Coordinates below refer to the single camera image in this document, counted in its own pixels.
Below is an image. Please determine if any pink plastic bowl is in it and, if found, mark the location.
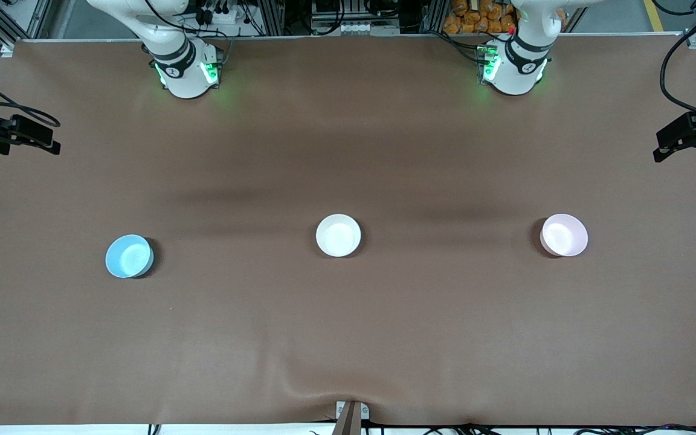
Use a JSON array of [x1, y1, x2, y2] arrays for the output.
[[540, 213, 589, 258]]

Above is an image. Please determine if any blue plastic bowl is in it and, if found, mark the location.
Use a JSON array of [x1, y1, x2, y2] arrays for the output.
[[105, 234, 155, 279]]

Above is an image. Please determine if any white plastic bowl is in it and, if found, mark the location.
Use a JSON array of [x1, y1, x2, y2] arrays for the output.
[[315, 213, 362, 258]]

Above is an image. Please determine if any white power strip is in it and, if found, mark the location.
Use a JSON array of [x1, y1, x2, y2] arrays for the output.
[[194, 3, 241, 26]]

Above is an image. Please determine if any orange netted bag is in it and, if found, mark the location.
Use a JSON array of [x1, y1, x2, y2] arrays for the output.
[[443, 0, 519, 35]]

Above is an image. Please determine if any brown table cloth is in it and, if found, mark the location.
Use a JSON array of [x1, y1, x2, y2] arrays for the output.
[[0, 33, 696, 427]]

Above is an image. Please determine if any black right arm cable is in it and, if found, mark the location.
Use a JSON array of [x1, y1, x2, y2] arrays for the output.
[[0, 65, 62, 129]]

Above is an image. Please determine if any aluminium frame post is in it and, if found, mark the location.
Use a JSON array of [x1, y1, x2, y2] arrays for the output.
[[256, 0, 286, 37], [420, 0, 449, 34]]

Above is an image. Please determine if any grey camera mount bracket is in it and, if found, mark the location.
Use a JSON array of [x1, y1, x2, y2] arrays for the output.
[[333, 400, 371, 435]]

